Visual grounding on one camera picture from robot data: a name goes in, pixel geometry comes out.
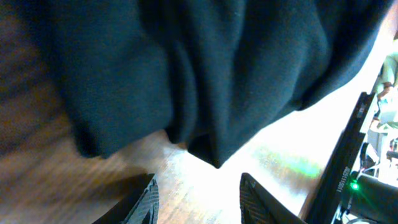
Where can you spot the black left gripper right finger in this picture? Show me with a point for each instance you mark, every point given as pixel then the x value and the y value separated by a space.
pixel 258 206

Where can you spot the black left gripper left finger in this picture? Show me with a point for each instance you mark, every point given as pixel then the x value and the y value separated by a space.
pixel 140 204

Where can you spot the black leggings red waistband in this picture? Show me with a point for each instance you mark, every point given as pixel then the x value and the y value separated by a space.
pixel 209 73

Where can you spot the black monitor edge background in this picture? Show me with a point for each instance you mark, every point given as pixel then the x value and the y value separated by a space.
pixel 337 172

